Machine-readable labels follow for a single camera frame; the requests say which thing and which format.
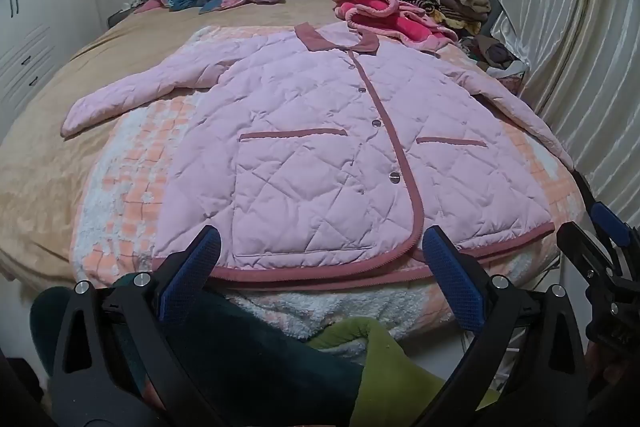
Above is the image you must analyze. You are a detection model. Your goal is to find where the peach checked bear blanket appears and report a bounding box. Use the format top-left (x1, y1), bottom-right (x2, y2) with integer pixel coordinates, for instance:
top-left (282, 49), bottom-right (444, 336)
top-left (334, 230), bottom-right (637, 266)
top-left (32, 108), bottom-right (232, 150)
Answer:
top-left (72, 24), bottom-right (593, 353)

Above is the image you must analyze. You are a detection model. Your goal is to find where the white wardrobe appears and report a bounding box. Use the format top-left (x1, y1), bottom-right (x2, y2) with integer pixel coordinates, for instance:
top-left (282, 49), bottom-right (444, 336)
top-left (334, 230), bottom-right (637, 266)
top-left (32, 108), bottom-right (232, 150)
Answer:
top-left (0, 0), bottom-right (108, 108)

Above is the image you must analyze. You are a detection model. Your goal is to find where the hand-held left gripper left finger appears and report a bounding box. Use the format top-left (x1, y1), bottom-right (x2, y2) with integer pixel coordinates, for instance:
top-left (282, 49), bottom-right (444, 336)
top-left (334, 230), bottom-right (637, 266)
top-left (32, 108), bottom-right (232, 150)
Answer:
top-left (47, 224), bottom-right (223, 427)

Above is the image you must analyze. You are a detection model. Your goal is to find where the person's lime green fleece garment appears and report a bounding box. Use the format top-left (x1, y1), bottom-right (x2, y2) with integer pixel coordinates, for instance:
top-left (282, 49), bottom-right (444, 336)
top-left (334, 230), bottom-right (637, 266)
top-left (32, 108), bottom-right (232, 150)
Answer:
top-left (306, 317), bottom-right (501, 427)

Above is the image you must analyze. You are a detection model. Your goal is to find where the pink quilted jacket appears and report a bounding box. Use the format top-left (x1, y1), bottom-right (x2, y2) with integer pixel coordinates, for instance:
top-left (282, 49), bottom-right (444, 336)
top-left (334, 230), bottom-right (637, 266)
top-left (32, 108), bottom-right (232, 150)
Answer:
top-left (60, 22), bottom-right (576, 283)

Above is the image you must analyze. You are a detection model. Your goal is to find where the floral basket of clothes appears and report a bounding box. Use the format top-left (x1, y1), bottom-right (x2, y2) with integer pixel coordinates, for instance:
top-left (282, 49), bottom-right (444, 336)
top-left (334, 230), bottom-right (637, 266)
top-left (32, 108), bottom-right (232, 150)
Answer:
top-left (460, 34), bottom-right (531, 100)

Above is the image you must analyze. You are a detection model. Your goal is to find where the hot pink fleece garment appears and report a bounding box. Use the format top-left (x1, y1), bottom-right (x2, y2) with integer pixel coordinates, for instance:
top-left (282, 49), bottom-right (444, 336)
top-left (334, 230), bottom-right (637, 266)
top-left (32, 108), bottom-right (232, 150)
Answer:
top-left (331, 0), bottom-right (458, 52)

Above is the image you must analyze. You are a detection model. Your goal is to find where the dark grey pillow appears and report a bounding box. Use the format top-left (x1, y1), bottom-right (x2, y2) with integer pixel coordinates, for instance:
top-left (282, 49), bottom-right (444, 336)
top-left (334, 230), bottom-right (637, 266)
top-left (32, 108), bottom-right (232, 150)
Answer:
top-left (106, 0), bottom-right (168, 30)

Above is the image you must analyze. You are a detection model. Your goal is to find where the white satin curtain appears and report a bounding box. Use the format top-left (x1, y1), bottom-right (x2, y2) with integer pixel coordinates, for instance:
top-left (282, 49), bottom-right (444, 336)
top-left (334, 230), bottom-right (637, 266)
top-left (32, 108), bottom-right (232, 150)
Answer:
top-left (482, 0), bottom-right (640, 228)

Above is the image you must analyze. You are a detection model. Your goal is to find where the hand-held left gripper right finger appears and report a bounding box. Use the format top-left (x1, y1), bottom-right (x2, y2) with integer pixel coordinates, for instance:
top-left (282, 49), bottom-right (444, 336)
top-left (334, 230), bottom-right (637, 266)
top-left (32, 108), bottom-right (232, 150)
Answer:
top-left (421, 226), bottom-right (593, 427)

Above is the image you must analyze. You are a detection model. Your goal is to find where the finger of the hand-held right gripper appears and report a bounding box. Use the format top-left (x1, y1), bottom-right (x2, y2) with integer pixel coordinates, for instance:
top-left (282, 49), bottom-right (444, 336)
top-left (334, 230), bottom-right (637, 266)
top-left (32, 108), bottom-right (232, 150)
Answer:
top-left (556, 221), bottom-right (623, 293)
top-left (570, 169), bottom-right (636, 253)

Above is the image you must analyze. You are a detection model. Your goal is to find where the bed with beige sheet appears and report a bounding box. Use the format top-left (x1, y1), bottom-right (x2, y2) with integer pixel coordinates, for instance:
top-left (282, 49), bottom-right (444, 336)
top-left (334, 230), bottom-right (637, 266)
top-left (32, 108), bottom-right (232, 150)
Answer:
top-left (0, 0), bottom-right (526, 288)

